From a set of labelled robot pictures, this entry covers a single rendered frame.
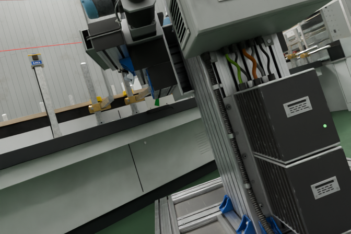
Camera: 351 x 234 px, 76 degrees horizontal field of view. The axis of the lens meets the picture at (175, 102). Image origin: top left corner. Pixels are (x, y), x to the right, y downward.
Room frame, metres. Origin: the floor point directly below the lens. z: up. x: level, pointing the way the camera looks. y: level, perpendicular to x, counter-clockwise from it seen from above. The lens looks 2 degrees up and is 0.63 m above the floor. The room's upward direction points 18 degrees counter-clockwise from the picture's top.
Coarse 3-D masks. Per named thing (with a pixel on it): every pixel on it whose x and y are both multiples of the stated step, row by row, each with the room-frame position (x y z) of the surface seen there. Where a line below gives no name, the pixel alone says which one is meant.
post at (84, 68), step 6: (84, 66) 1.47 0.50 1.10; (84, 72) 1.47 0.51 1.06; (84, 78) 1.49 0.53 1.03; (90, 78) 1.48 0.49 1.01; (90, 84) 1.48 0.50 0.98; (90, 90) 1.47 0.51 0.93; (90, 96) 1.47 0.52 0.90; (96, 102) 1.48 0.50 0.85; (96, 114) 1.47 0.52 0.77; (102, 120) 1.48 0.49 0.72
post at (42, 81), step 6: (36, 66) 1.34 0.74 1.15; (36, 72) 1.34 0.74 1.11; (42, 72) 1.35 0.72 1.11; (42, 78) 1.35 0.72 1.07; (42, 84) 1.34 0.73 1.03; (42, 90) 1.34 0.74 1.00; (42, 96) 1.35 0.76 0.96; (48, 96) 1.35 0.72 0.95; (48, 102) 1.35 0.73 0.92; (48, 108) 1.34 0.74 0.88; (54, 114) 1.35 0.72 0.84; (54, 120) 1.35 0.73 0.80; (54, 126) 1.34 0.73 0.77; (54, 132) 1.34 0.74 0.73; (60, 132) 1.35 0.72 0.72
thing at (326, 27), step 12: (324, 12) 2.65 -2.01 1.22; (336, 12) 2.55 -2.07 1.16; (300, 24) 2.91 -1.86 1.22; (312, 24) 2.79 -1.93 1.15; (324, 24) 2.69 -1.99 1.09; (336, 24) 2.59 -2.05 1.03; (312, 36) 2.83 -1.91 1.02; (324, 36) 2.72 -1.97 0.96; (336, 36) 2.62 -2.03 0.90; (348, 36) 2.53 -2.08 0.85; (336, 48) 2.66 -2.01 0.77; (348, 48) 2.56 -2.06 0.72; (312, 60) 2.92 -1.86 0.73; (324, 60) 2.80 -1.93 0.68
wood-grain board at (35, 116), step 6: (138, 90) 1.84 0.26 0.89; (114, 96) 1.74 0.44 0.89; (120, 96) 1.76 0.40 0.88; (84, 102) 1.63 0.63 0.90; (60, 108) 1.55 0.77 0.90; (66, 108) 1.57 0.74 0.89; (72, 108) 1.59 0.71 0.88; (36, 114) 1.48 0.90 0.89; (42, 114) 1.49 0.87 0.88; (48, 114) 1.51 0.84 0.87; (12, 120) 1.41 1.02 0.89; (18, 120) 1.43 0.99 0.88; (24, 120) 1.44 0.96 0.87; (0, 126) 1.38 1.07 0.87
